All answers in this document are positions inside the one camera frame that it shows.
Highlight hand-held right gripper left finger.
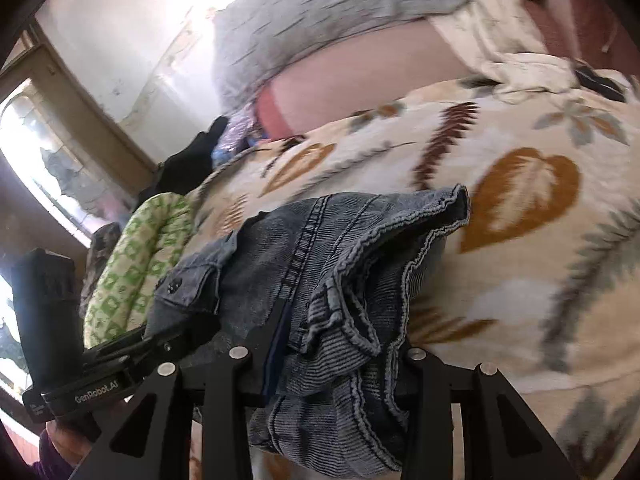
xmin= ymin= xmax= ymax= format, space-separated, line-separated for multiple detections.
xmin=67 ymin=305 xmax=292 ymax=480

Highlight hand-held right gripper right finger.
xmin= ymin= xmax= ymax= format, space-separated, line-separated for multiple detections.
xmin=392 ymin=335 xmax=566 ymax=480

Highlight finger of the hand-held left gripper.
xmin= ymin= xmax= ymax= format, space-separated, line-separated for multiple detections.
xmin=82 ymin=310 xmax=223 ymax=368

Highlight blue denim pants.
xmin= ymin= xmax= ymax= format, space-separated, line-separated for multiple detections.
xmin=145 ymin=184 xmax=473 ymax=476

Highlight person's left forearm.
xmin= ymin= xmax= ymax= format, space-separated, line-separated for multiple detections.
xmin=29 ymin=430 xmax=76 ymax=480

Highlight person's left hand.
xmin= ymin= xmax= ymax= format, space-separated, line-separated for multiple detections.
xmin=44 ymin=412 xmax=108 ymax=468

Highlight green patterned cloth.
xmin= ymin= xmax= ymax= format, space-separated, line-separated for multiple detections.
xmin=82 ymin=192 xmax=193 ymax=348

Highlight leaf printed cream blanket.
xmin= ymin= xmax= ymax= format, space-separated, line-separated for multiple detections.
xmin=185 ymin=67 xmax=640 ymax=480

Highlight wooden framed window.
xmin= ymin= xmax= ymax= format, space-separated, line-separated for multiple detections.
xmin=0 ymin=25 xmax=156 ymax=241

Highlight black cloth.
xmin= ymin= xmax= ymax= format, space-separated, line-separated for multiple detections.
xmin=137 ymin=116 xmax=231 ymax=206

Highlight purple patterned cloth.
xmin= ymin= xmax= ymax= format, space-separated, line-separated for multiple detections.
xmin=212 ymin=105 xmax=268 ymax=166

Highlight pink bed sheet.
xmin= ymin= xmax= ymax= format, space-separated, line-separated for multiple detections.
xmin=255 ymin=17 xmax=481 ymax=141

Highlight small black device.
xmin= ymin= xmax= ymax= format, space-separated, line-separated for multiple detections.
xmin=575 ymin=60 xmax=628 ymax=103

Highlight grey pillow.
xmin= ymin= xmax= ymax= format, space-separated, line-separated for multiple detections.
xmin=210 ymin=0 xmax=471 ymax=111

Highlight cream floral cloth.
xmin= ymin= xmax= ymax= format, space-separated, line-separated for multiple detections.
xmin=407 ymin=0 xmax=591 ymax=106

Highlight reddish brown pillow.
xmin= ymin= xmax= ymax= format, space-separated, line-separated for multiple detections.
xmin=520 ymin=0 xmax=633 ymax=73

